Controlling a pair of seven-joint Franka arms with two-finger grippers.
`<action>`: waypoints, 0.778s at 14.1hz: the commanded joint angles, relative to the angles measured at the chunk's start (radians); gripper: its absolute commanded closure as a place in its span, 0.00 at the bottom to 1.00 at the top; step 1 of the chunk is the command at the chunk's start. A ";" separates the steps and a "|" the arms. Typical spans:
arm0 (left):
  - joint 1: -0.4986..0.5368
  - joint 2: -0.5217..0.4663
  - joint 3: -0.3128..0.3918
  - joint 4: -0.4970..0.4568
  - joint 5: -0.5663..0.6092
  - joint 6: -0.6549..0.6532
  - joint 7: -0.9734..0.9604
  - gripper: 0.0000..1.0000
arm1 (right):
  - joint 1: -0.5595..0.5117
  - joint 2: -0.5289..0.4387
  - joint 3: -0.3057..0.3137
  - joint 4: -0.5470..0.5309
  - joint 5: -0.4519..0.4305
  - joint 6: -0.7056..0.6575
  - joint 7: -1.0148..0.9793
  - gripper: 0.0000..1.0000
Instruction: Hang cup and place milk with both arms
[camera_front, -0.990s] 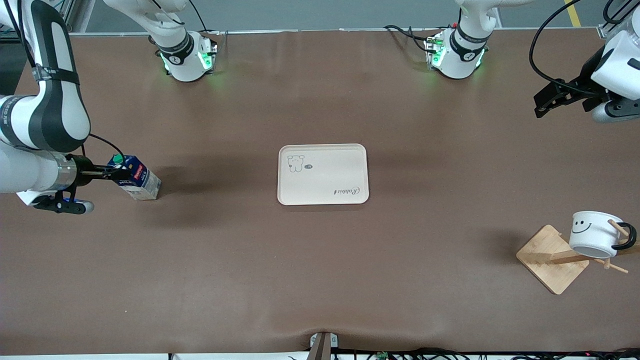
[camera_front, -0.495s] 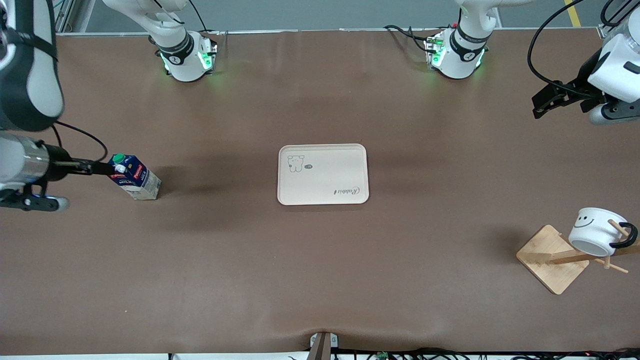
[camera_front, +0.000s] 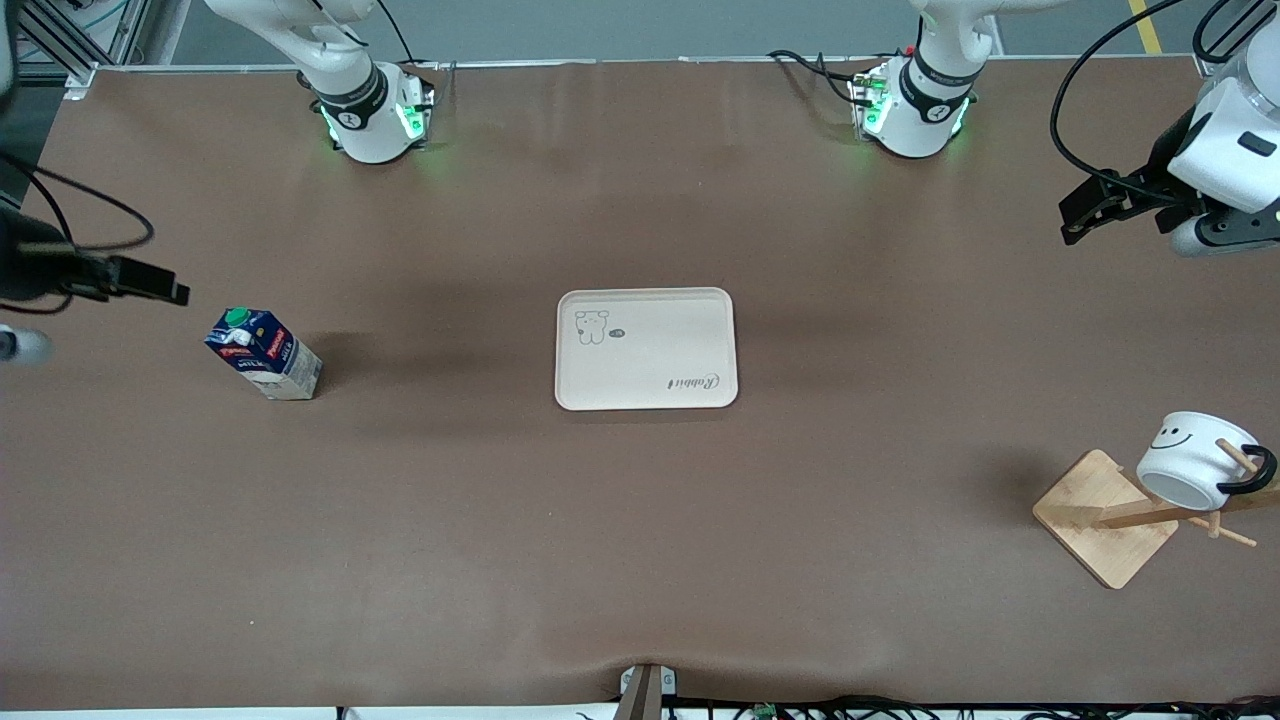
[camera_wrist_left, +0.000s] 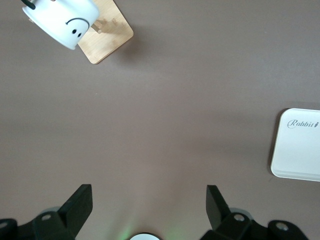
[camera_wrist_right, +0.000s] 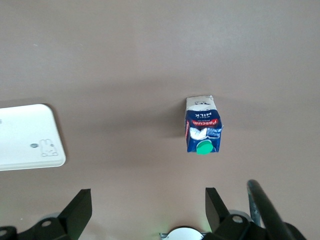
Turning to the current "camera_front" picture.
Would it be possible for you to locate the blue milk carton green cap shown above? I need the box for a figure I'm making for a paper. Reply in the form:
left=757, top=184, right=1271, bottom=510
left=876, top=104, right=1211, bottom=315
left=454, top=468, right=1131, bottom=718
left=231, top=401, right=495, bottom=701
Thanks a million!
left=205, top=306, right=324, bottom=401

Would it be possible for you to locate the white mug black handle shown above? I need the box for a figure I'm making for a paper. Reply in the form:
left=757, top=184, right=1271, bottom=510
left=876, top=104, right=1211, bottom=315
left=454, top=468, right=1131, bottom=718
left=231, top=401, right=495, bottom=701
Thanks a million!
left=1136, top=411, right=1279, bottom=512

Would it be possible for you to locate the wooden mug tree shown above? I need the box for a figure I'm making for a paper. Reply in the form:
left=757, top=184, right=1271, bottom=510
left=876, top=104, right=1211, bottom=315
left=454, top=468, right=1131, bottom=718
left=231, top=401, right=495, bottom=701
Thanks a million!
left=1032, top=438, right=1280, bottom=590

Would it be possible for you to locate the cream plastic tray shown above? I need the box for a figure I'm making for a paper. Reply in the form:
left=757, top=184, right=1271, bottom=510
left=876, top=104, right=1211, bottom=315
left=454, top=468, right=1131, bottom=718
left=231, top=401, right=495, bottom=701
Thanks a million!
left=555, top=288, right=740, bottom=411

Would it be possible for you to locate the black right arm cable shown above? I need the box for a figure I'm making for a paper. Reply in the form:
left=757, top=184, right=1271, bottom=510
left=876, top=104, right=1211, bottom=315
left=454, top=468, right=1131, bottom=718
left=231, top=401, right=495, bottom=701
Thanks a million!
left=0, top=150, right=156, bottom=251

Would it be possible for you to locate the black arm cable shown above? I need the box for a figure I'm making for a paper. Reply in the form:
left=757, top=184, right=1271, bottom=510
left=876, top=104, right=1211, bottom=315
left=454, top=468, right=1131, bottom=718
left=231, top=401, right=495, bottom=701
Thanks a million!
left=0, top=150, right=156, bottom=251
left=1050, top=0, right=1201, bottom=191

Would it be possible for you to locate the aluminium frame profile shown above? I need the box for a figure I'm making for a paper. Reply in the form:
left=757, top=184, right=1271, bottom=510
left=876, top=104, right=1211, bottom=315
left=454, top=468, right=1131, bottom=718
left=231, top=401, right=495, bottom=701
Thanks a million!
left=0, top=0, right=151, bottom=101
left=1195, top=0, right=1280, bottom=79

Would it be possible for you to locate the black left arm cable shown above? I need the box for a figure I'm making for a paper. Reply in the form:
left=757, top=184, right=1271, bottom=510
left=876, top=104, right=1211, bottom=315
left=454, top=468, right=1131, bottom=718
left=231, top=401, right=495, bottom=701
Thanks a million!
left=1050, top=0, right=1201, bottom=191

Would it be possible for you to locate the thin black looped cable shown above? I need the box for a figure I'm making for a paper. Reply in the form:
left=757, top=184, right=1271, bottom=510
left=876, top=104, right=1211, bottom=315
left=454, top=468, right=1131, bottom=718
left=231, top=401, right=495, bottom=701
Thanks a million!
left=1192, top=0, right=1256, bottom=63

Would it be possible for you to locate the black left base cable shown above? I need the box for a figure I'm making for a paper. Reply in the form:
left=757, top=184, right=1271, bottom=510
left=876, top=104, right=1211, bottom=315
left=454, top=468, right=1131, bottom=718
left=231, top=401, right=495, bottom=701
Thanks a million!
left=768, top=50, right=881, bottom=106

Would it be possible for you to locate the black base cable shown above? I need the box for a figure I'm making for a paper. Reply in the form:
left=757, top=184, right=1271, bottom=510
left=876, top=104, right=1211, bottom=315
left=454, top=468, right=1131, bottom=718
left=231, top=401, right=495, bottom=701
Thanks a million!
left=768, top=50, right=881, bottom=106
left=375, top=0, right=441, bottom=73

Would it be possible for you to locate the black right base cable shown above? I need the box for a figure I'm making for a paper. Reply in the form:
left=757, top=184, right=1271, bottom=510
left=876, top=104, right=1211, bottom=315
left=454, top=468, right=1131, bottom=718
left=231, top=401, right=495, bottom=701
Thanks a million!
left=375, top=0, right=441, bottom=73

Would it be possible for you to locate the camera mount pole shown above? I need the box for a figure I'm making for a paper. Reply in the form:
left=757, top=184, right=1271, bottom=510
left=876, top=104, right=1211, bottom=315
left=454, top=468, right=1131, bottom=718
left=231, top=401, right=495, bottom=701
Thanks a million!
left=612, top=663, right=679, bottom=720

